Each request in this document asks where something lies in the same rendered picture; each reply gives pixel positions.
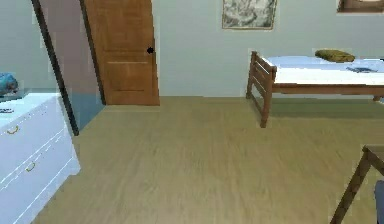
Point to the grey blue seat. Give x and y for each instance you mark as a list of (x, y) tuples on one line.
[(380, 201)]

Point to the dark blue flat object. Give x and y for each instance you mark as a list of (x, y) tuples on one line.
[(361, 69)]

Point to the blue lumpy object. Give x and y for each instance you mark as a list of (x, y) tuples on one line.
[(7, 84)]

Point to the brown wooden room door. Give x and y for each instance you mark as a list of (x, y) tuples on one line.
[(123, 50)]

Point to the grey framed wall picture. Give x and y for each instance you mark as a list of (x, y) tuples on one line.
[(249, 13)]

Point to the brown wooden bed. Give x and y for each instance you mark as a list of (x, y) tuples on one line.
[(320, 78)]

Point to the white chest of drawers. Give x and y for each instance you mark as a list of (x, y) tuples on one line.
[(31, 156)]

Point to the olive green pillow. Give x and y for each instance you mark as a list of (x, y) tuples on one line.
[(334, 55)]

